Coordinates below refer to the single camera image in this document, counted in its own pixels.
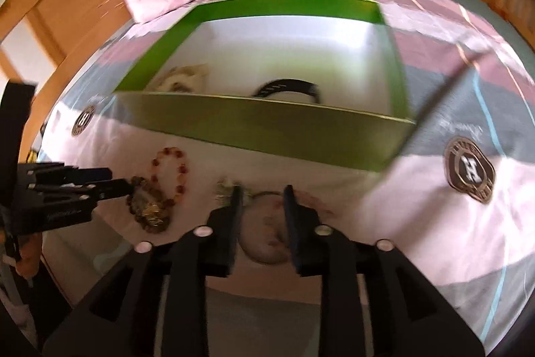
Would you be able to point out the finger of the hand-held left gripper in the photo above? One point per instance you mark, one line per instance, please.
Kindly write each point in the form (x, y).
(94, 175)
(113, 188)

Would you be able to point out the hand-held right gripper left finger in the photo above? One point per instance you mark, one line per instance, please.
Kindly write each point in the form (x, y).
(236, 210)

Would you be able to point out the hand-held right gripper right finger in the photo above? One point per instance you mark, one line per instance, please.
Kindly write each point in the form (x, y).
(289, 210)

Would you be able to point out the green cardboard box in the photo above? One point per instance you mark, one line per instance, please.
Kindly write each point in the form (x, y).
(271, 131)

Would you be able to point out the printed patchwork bed sheet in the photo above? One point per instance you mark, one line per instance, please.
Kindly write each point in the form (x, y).
(439, 235)

